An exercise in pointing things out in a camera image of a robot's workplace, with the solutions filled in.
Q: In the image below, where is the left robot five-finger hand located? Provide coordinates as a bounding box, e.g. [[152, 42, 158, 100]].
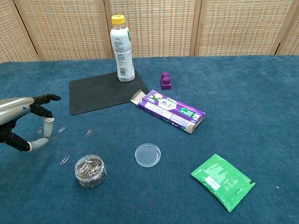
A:
[[0, 94, 62, 153]]

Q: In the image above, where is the clear jar of paper clips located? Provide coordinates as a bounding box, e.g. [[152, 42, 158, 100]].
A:
[[74, 154, 107, 189]]

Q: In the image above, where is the woven folding screen panel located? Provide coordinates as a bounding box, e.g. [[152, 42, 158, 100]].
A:
[[104, 0, 202, 58], [271, 9, 299, 56], [195, 0, 298, 56], [14, 0, 113, 61], [0, 0, 45, 63]]

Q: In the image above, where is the black square mat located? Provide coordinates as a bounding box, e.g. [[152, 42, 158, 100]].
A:
[[69, 70, 150, 116]]

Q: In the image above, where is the white bottle yellow cap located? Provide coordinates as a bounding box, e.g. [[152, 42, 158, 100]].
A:
[[110, 14, 136, 83]]

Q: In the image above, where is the clear round plastic lid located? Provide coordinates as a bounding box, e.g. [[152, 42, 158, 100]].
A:
[[135, 143, 162, 168]]

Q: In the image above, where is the purple toy block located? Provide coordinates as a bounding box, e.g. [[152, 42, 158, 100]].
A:
[[160, 71, 173, 91]]

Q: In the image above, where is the purple toothpaste carton box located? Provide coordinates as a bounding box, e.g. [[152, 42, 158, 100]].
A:
[[130, 89, 206, 134]]

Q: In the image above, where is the green foil packet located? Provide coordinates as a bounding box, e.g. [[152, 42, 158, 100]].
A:
[[191, 154, 256, 213]]

